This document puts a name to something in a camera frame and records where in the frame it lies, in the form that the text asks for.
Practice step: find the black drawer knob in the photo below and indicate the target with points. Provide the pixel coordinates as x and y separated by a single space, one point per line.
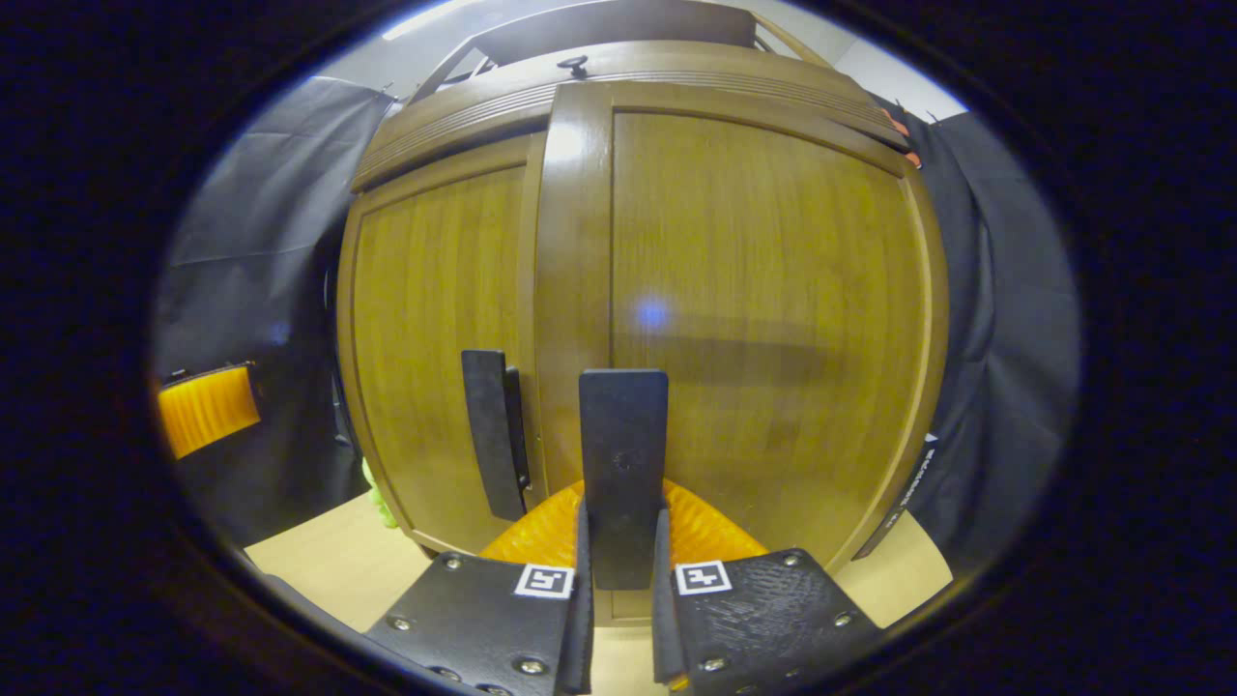
573 66

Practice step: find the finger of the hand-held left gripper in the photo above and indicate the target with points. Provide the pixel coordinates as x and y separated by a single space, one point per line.
208 411

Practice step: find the black backdrop cloth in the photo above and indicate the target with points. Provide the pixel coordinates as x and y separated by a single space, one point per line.
1015 338

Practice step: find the green frog plush toy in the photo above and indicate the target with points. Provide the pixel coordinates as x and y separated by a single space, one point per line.
379 498

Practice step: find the wooden drawer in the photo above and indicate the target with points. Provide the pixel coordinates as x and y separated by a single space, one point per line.
464 106

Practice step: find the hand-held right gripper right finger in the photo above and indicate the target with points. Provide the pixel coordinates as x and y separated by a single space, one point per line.
663 619

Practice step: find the wooden cabinet door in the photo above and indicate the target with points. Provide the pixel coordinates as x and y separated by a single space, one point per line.
773 290
435 319

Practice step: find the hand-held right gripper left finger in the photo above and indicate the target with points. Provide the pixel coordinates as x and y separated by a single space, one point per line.
583 619

